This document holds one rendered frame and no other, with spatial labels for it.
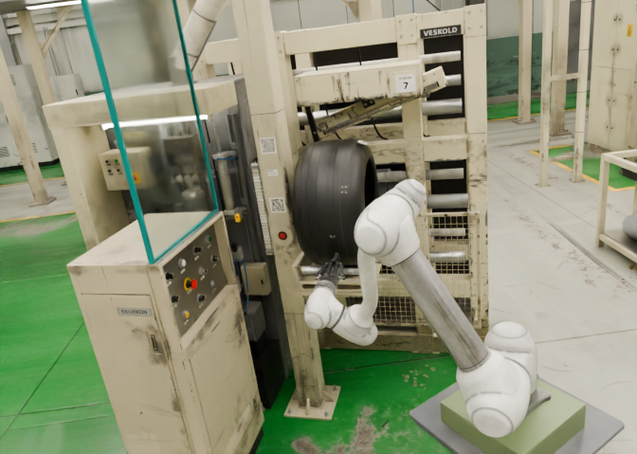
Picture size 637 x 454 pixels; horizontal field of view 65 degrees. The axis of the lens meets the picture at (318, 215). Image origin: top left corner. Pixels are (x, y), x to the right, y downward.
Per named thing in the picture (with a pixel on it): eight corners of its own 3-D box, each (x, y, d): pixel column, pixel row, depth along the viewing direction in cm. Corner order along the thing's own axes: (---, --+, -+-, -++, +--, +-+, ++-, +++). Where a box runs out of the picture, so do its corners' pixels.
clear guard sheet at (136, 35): (149, 263, 179) (72, -29, 147) (215, 210, 228) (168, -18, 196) (154, 263, 178) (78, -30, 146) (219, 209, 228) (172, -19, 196)
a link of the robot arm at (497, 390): (543, 393, 152) (534, 445, 134) (496, 405, 162) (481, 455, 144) (402, 181, 149) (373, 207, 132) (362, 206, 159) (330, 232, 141)
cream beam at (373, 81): (296, 107, 248) (292, 77, 243) (309, 99, 271) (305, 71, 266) (422, 96, 231) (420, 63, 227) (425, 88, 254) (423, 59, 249)
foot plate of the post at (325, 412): (283, 416, 279) (282, 410, 278) (297, 385, 303) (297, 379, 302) (331, 421, 272) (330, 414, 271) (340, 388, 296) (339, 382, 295)
